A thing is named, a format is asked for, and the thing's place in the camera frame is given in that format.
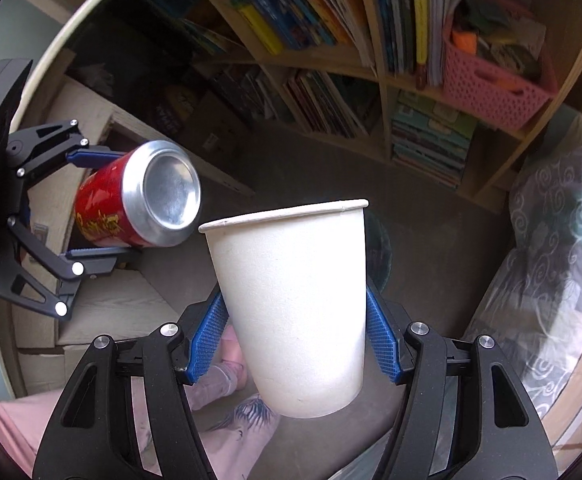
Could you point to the white paper cup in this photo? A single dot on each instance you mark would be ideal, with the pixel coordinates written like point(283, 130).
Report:
point(291, 310)

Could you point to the row of colourful books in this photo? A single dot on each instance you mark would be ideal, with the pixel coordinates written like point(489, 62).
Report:
point(301, 5)

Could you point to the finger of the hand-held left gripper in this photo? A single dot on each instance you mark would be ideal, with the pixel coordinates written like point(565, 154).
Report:
point(91, 156)
point(91, 256)

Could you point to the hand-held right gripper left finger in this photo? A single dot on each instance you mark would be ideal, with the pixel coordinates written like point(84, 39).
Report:
point(211, 335)

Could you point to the grey swirl-patterned blanket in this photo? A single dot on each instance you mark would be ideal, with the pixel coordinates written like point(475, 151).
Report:
point(561, 240)

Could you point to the pile of colourful toys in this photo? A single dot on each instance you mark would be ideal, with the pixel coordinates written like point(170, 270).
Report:
point(501, 45)

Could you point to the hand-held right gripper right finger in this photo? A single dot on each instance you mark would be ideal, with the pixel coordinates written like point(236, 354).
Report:
point(383, 345)

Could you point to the row of slanted books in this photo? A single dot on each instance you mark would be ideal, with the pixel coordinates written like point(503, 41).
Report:
point(321, 105)

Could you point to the row of tall books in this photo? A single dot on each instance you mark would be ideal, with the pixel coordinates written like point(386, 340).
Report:
point(401, 10)

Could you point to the stack of flat books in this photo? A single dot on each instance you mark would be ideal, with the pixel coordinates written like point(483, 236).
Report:
point(431, 145)

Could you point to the pink plastic basket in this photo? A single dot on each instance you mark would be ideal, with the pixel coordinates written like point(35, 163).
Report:
point(486, 90)

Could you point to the red drink can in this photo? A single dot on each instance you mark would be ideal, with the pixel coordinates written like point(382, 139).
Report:
point(106, 195)

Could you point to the row of shaded books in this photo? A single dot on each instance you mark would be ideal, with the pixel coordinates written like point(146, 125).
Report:
point(191, 25)

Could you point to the light wooden bookshelf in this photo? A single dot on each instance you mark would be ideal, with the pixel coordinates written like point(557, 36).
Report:
point(381, 90)

